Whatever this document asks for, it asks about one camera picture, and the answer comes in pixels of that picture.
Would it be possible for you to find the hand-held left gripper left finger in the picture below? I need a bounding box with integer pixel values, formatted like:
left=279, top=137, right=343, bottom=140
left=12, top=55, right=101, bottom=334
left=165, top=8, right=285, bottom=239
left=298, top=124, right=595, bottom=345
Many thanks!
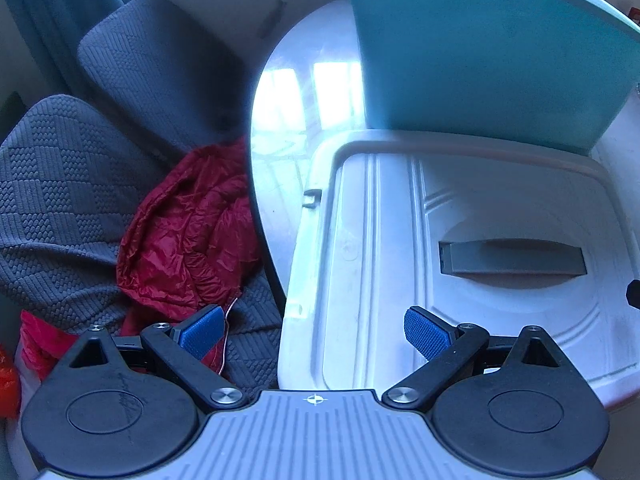
left=67, top=305, right=246, bottom=408

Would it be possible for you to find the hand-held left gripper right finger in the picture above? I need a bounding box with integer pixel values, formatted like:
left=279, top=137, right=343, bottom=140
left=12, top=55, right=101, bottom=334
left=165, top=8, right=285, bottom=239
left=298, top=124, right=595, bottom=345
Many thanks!
left=382, top=306, right=576, bottom=407

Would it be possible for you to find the white bin lid grey handle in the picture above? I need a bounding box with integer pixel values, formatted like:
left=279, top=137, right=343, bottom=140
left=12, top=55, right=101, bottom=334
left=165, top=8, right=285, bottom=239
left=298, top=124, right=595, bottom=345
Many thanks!
left=276, top=129, right=640, bottom=411

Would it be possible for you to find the blue plastic storage bin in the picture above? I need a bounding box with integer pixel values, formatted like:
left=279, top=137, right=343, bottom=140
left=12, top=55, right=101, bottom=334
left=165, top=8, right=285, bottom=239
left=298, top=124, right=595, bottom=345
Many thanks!
left=345, top=0, right=640, bottom=153

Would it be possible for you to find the red puffer jacket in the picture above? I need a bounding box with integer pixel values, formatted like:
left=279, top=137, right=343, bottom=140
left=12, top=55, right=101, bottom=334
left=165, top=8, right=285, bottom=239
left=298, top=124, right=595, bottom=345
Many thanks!
left=116, top=137, right=266, bottom=376

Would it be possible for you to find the red plastic bag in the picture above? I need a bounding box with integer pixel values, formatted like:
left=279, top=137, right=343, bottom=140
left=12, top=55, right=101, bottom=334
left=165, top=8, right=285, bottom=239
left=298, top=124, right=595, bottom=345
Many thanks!
left=15, top=310, right=81, bottom=378

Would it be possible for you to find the grey textured fabric chair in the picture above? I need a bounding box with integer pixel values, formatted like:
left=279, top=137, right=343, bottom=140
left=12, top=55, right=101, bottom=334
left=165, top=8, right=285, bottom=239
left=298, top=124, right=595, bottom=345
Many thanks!
left=77, top=0, right=261, bottom=161
left=0, top=94, right=283, bottom=391

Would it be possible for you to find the orange plastic bag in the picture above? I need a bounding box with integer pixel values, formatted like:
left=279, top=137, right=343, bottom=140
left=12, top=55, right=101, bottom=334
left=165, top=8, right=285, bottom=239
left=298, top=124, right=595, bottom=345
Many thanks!
left=0, top=350, right=21, bottom=418

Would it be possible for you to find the teal curtain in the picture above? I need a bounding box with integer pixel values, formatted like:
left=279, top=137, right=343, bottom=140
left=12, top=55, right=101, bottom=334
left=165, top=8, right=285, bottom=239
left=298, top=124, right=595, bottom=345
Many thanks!
left=0, top=0, right=141, bottom=103

